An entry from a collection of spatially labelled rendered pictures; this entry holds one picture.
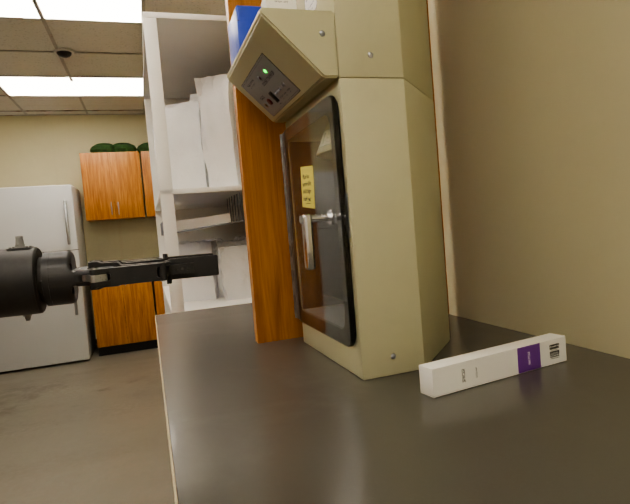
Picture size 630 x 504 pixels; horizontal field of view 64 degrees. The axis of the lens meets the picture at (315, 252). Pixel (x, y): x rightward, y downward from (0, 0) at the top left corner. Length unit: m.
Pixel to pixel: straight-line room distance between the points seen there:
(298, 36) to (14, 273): 0.51
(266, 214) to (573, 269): 0.62
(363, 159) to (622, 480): 0.52
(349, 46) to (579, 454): 0.62
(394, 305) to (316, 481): 0.37
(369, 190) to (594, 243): 0.42
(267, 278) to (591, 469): 0.76
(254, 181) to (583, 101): 0.65
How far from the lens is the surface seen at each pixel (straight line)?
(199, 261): 0.77
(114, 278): 0.73
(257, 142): 1.14
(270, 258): 1.13
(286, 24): 0.82
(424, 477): 0.54
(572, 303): 1.06
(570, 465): 0.58
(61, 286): 0.76
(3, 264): 0.77
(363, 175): 0.80
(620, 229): 0.97
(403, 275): 0.83
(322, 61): 0.82
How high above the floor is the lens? 1.19
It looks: 3 degrees down
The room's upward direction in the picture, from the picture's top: 5 degrees counter-clockwise
